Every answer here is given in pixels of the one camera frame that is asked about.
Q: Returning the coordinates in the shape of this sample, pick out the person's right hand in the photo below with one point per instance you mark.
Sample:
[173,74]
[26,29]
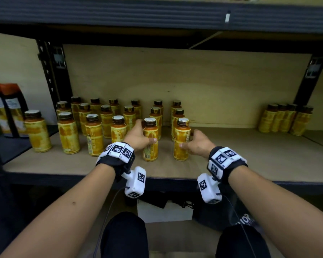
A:
[199,146]

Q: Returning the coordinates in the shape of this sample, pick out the person's left hand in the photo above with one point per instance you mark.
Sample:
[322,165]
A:
[138,139]

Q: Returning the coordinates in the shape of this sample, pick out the group of rearranged yellow jars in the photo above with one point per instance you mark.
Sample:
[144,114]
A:
[97,126]

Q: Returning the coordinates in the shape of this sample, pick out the wooden shelf with black frame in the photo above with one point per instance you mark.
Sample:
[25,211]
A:
[245,153]

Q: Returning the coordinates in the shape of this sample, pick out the row of yellow jars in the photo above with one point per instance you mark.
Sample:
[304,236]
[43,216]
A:
[267,118]
[301,120]

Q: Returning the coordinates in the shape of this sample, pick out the person's right forearm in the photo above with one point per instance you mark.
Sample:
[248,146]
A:
[280,212]

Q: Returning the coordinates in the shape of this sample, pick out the person's left forearm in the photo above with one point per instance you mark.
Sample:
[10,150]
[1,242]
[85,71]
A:
[64,217]

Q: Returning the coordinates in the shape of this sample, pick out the person's right leg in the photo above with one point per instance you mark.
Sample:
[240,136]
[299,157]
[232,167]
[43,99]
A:
[242,241]

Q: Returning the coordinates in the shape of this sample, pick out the black marker wrist band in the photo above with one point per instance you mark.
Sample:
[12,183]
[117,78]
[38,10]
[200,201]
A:
[226,162]
[115,158]

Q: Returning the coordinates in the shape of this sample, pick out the black flask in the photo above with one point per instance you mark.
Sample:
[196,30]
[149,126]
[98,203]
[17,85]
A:
[130,200]

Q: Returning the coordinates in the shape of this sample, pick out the black pouch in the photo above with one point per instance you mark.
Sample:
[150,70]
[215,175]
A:
[154,200]

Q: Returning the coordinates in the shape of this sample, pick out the black printed bag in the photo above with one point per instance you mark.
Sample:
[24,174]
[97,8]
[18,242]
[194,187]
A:
[223,214]

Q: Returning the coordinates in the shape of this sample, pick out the white box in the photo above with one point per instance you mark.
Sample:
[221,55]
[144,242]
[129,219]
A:
[164,212]

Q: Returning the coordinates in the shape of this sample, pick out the orange-capped shampoo bottles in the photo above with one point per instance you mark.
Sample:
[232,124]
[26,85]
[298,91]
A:
[14,110]

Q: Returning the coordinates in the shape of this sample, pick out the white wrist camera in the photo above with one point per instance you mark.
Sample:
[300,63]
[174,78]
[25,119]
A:
[136,184]
[208,188]

